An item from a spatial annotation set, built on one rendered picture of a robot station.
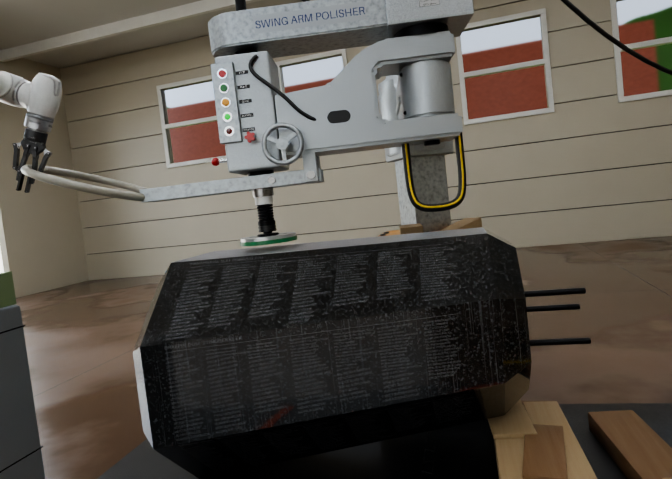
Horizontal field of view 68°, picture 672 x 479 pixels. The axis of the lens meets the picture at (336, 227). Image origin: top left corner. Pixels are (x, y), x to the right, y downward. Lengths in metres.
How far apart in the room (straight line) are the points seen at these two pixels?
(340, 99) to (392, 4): 0.37
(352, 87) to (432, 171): 0.81
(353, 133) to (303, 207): 6.44
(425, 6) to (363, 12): 0.22
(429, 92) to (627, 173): 6.29
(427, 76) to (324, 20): 0.41
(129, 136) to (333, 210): 4.03
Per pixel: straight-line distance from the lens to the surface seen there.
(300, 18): 1.93
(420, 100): 1.88
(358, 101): 1.85
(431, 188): 2.50
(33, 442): 1.69
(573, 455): 1.69
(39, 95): 2.17
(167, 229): 9.45
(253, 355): 1.62
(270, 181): 1.88
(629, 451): 1.99
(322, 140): 1.83
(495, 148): 7.77
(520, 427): 1.79
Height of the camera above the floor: 0.98
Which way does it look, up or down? 3 degrees down
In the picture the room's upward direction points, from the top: 6 degrees counter-clockwise
